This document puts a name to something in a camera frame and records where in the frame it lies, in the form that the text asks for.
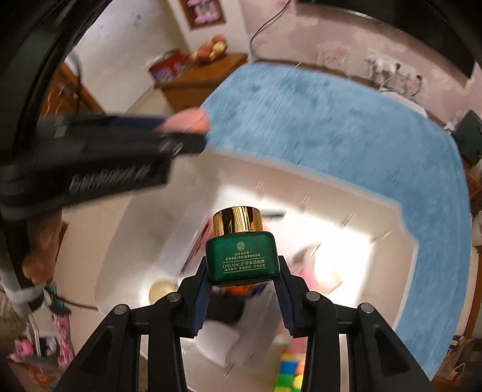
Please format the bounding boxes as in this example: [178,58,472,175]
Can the wooden cabinet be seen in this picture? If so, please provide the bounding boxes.
[154,53,249,112]

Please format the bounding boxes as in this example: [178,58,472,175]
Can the stuffed toy figure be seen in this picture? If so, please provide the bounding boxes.
[189,34,229,62]

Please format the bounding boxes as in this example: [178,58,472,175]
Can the wooden picture frame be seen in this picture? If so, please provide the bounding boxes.
[178,0,227,31]

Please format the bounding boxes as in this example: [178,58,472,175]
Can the paper shopping bags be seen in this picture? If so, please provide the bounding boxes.
[437,335,480,382]

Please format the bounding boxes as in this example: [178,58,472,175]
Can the dark green box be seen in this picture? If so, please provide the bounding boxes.
[453,109,482,167]

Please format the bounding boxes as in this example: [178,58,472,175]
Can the pink hair roller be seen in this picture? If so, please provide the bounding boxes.
[293,245,325,289]

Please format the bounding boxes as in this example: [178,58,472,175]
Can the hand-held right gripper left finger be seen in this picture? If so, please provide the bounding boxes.
[53,262,212,392]

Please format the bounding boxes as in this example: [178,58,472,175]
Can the white power strip with plugs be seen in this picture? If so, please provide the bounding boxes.
[365,51,423,92]

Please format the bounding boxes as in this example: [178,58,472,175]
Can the green jar with gold lid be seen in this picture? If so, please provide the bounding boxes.
[205,206,280,288]

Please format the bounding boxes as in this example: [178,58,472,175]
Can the pink oval compact case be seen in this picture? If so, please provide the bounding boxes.
[156,107,210,134]

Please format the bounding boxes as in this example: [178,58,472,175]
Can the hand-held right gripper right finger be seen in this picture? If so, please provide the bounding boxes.
[273,255,437,392]

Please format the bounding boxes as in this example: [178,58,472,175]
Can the blue textured blanket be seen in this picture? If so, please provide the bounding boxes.
[199,62,474,382]

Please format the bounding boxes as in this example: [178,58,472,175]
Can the wooden door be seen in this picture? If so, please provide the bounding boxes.
[38,60,107,122]

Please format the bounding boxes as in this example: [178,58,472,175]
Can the multicoloured puzzle cube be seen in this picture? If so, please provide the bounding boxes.
[273,349,305,392]

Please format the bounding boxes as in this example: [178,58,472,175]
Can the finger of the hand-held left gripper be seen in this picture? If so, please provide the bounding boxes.
[157,133,207,156]
[108,115,168,132]

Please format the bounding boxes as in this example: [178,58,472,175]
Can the gold round compact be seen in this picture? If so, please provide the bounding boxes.
[149,281,180,307]

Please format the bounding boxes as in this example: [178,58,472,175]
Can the red gift box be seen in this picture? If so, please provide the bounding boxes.
[148,51,191,82]

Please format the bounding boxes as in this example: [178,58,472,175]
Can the person's left hand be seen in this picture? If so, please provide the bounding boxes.
[20,216,64,284]

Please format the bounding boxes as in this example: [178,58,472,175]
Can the black wall cable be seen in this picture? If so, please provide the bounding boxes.
[249,0,299,62]

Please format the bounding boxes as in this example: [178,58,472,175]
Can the white storage box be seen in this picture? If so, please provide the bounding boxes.
[94,149,421,392]

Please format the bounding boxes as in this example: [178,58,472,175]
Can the black power adapter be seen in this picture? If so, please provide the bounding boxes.
[206,290,250,325]

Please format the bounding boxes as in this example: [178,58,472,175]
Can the orange blue round tape measure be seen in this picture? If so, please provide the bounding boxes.
[225,284,254,298]

